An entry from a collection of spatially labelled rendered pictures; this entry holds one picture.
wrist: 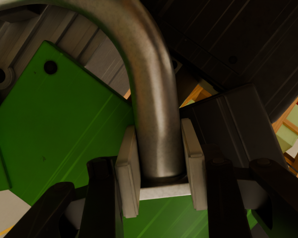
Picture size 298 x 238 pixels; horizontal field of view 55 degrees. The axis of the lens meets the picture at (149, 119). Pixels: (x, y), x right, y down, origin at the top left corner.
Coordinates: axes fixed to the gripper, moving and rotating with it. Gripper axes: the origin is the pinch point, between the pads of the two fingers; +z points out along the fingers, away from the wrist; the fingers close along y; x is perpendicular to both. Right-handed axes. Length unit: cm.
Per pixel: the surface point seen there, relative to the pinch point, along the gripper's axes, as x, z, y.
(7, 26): 9.7, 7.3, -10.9
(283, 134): -108, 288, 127
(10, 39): 8.7, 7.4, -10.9
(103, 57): 5, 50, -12
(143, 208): -5.3, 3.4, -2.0
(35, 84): 5.1, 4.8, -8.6
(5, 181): -1.9, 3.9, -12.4
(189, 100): -57, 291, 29
